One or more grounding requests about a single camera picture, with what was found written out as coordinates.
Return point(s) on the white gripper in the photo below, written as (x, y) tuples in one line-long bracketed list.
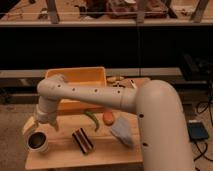
[(42, 117)]

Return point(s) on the white metal cup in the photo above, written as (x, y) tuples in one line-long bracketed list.
[(37, 142)]

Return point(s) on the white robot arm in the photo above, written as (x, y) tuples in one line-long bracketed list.
[(164, 138)]

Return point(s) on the yellow plastic tray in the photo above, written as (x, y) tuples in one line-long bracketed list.
[(81, 80)]

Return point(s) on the striped brown sponge block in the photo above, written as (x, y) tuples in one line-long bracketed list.
[(84, 143)]

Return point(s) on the green chili pepper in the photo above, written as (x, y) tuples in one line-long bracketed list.
[(91, 115)]

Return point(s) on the light blue cloth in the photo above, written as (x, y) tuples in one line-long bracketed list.
[(122, 131)]

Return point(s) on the blue foot pedal box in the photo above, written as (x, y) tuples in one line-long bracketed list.
[(197, 131)]

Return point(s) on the wooden shelf rail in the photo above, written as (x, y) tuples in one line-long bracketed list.
[(124, 72)]

